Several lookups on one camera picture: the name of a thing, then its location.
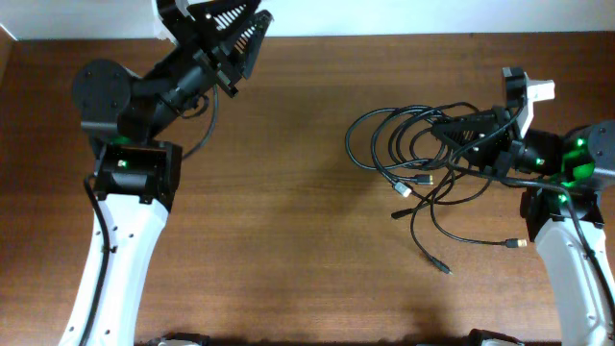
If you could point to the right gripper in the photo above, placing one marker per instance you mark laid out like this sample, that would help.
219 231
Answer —
503 142

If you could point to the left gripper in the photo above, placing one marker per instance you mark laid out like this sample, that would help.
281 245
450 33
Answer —
197 41

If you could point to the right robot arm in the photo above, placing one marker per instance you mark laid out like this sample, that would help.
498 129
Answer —
563 178

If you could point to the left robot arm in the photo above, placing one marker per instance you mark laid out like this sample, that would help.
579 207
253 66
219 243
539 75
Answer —
136 175

